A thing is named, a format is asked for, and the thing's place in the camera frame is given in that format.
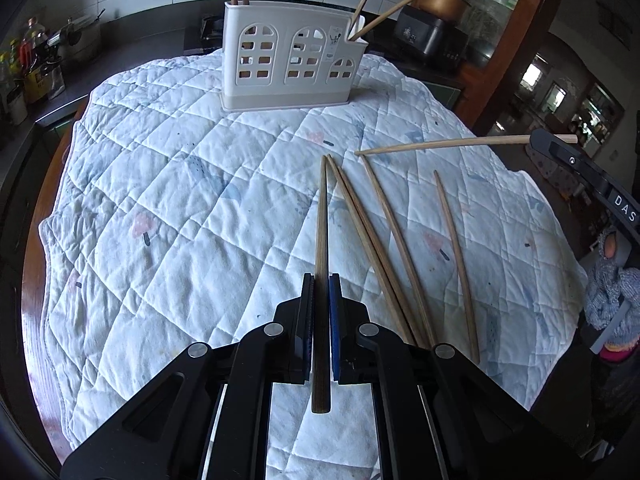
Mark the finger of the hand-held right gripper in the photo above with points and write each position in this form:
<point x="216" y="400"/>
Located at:
<point x="550" y="147"/>

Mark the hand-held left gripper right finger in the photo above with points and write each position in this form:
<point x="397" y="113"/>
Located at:
<point x="334" y="330"/>

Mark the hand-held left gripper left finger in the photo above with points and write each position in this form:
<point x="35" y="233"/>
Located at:
<point x="306" y="330"/>

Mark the white plastic utensil holder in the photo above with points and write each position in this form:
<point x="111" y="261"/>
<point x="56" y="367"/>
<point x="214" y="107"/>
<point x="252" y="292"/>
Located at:
<point x="280" y="90"/>

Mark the person's right hand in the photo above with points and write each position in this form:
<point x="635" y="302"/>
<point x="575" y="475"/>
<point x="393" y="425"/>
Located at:
<point x="607" y="290"/>

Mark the wooden glass-door cabinet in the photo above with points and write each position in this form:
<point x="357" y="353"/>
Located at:
<point x="525" y="60"/>

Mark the black kitchen appliance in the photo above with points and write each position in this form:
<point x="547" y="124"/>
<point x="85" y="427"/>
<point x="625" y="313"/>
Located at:
<point x="430" y="35"/>

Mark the copper pot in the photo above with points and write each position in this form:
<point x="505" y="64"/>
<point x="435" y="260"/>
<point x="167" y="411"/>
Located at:
<point x="445" y="5"/>

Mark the white quilted cloth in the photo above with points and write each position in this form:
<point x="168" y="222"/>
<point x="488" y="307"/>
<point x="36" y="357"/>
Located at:
<point x="175" y="185"/>

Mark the dark kitchen counter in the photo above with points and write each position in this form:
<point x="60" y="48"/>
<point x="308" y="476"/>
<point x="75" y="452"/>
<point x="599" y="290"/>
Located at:
<point x="50" y="115"/>

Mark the silver pouch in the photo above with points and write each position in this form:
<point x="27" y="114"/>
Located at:
<point x="56" y="80"/>

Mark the white jar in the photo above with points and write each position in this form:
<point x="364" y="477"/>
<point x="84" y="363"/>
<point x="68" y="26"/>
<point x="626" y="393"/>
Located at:
<point x="17" y="107"/>

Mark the metal cooking pot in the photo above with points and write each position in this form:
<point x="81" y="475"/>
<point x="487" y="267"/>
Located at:
<point x="80" y="37"/>

